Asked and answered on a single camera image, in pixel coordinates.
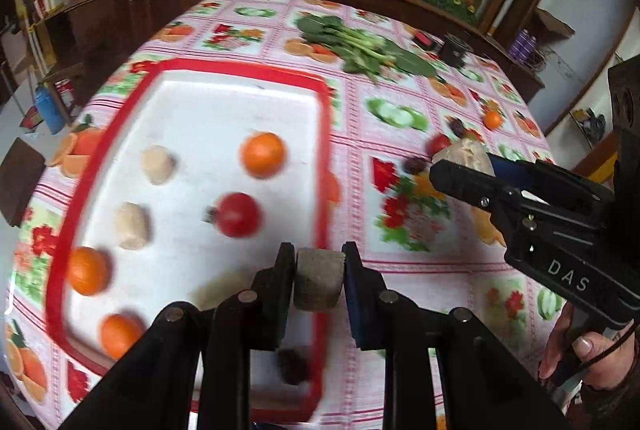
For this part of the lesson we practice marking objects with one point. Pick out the green leafy vegetable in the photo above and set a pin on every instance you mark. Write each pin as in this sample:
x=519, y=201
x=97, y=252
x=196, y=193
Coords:
x=362, y=52

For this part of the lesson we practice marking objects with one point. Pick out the dark red date left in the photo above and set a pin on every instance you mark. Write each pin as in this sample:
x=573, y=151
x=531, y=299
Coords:
x=414, y=165

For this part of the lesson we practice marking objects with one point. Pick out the beige block in tray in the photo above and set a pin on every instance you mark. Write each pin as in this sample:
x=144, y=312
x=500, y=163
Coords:
x=157, y=164
x=131, y=226

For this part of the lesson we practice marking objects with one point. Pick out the red black small box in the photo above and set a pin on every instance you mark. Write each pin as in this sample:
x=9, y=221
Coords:
x=425, y=41

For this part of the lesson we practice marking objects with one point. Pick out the red tomato in tray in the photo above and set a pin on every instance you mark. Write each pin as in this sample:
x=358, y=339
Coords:
x=236, y=215

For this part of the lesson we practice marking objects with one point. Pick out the orange on table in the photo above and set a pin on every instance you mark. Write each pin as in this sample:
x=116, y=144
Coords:
x=492, y=119

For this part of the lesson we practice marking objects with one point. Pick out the right hand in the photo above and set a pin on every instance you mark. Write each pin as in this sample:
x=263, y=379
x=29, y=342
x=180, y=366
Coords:
x=608, y=373

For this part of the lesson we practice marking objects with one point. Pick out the red tomato on table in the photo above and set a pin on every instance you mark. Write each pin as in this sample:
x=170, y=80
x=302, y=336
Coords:
x=436, y=144

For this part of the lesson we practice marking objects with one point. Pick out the orange in tray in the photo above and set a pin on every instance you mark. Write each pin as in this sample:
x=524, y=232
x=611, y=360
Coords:
x=263, y=155
x=88, y=271
x=118, y=333

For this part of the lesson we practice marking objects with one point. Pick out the red rimmed white tray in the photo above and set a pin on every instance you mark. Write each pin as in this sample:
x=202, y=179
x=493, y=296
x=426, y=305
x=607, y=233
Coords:
x=202, y=111

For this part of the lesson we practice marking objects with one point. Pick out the dark wrinkled date far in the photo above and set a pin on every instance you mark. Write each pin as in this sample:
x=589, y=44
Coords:
x=457, y=127

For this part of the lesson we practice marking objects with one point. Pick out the beige cube block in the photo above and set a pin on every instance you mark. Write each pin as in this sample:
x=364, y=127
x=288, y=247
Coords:
x=319, y=279

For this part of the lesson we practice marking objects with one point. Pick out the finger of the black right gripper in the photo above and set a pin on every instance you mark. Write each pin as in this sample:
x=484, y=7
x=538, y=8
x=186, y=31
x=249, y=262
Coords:
x=555, y=185
x=478, y=189

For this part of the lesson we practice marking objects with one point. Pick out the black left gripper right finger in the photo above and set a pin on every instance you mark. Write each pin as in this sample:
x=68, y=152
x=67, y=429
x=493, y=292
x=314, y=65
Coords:
x=483, y=385

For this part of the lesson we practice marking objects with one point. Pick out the floral fruit tablecloth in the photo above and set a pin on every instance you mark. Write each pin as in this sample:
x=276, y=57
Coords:
x=436, y=251

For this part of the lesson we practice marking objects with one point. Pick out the blue water jug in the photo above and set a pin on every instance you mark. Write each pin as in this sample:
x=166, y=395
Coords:
x=48, y=106

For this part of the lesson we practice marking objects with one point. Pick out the purple bottles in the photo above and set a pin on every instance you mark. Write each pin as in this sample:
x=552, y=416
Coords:
x=522, y=46

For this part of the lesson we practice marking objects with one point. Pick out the brown wooden stool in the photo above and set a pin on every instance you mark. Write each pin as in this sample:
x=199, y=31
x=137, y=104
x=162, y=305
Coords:
x=20, y=172

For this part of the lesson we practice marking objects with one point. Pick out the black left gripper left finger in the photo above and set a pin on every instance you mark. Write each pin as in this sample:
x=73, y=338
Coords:
x=193, y=361

